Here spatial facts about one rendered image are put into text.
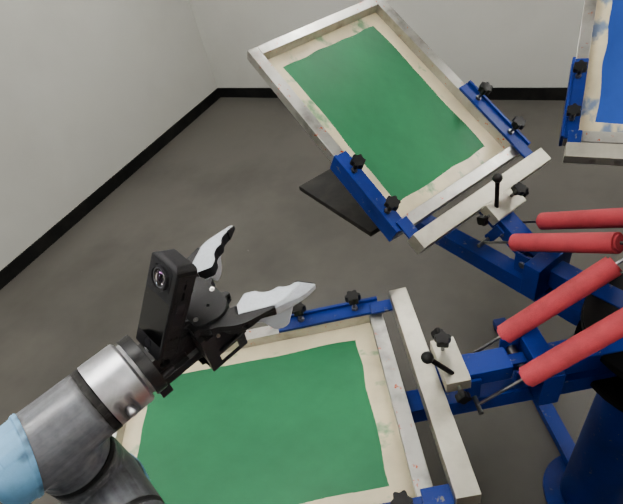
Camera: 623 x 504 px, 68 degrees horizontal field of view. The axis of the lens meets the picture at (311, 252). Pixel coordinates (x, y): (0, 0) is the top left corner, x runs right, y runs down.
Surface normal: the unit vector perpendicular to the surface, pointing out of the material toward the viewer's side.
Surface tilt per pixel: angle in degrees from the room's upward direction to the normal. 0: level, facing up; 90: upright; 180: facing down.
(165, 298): 59
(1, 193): 90
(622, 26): 32
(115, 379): 40
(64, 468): 92
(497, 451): 0
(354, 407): 0
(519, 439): 0
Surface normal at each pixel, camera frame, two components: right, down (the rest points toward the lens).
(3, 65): 0.90, 0.15
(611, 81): -0.36, -0.27
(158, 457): -0.18, -0.73
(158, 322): -0.62, 0.15
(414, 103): 0.15, -0.38
